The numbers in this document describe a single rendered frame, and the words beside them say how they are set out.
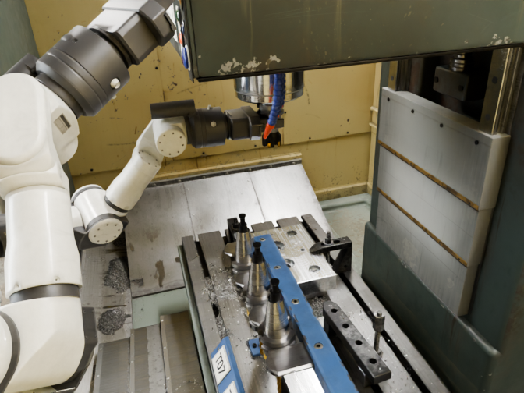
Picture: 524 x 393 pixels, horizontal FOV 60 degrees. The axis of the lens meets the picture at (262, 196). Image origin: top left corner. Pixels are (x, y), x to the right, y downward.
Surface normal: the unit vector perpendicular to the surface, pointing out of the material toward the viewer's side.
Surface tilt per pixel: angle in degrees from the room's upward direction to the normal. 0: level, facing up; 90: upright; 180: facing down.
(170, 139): 95
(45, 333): 48
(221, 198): 24
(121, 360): 8
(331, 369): 0
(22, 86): 43
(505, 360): 90
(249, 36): 90
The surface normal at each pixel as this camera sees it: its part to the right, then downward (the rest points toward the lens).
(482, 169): -0.97, 0.16
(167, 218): 0.07, -0.63
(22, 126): 0.05, -0.34
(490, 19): 0.27, 0.44
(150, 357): -0.08, -0.94
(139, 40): 0.72, 0.29
